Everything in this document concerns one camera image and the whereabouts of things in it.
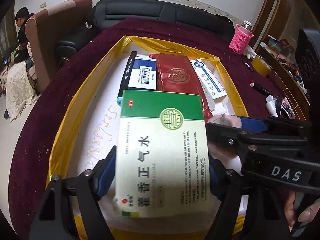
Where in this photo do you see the blue white barcode box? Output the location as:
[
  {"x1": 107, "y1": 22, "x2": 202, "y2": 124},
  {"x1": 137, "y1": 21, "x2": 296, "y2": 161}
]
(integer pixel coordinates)
[{"x1": 128, "y1": 55, "x2": 157, "y2": 90}]

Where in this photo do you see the person's right hand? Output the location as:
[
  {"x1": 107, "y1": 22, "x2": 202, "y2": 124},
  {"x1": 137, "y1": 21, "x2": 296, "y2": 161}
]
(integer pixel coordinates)
[{"x1": 284, "y1": 190, "x2": 319, "y2": 231}]

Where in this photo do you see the brown armchair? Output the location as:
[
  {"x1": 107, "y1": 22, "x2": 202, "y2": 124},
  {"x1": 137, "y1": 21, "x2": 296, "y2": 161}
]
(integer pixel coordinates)
[{"x1": 25, "y1": 0, "x2": 92, "y2": 92}]

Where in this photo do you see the green white medicine box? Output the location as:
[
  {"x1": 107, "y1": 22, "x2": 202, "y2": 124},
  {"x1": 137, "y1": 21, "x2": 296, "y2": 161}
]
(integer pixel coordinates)
[{"x1": 114, "y1": 90, "x2": 210, "y2": 218}]

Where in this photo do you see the black leather sofa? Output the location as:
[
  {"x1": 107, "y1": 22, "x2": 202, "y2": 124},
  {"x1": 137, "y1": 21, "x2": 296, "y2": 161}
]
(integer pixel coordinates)
[{"x1": 55, "y1": 0, "x2": 235, "y2": 68}]

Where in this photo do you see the wooden cabinet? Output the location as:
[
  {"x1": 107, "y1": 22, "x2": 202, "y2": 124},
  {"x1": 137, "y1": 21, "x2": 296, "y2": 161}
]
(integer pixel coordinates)
[{"x1": 253, "y1": 0, "x2": 310, "y2": 121}]

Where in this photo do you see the black red-capped marker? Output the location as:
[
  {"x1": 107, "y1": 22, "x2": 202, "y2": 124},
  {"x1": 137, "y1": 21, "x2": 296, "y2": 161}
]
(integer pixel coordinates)
[{"x1": 250, "y1": 81, "x2": 272, "y2": 97}]

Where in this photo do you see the white blue medicine box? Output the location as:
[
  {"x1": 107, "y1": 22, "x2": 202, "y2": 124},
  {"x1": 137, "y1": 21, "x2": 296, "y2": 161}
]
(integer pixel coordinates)
[{"x1": 190, "y1": 59, "x2": 227, "y2": 100}]

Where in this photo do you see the black marker in tray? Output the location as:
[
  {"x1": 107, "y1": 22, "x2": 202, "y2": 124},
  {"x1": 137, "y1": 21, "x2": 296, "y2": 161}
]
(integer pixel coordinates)
[{"x1": 117, "y1": 50, "x2": 138, "y2": 106}]

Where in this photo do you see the yellow taped white tray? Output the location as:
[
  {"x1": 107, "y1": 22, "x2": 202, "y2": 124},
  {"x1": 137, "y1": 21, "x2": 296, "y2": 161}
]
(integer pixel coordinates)
[{"x1": 48, "y1": 36, "x2": 248, "y2": 239}]

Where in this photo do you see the pink knitted sleeve bottle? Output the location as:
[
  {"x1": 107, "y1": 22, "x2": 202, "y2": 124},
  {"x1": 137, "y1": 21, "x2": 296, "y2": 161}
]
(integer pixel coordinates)
[{"x1": 229, "y1": 21, "x2": 254, "y2": 55}]

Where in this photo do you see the yellow tape roll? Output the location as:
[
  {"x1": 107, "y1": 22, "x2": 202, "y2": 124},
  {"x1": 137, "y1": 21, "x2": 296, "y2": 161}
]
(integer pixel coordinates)
[{"x1": 251, "y1": 55, "x2": 272, "y2": 77}]

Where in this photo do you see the seated person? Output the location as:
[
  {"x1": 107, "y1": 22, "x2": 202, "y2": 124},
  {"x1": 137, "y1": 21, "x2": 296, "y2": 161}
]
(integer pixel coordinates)
[{"x1": 1, "y1": 7, "x2": 37, "y2": 122}]

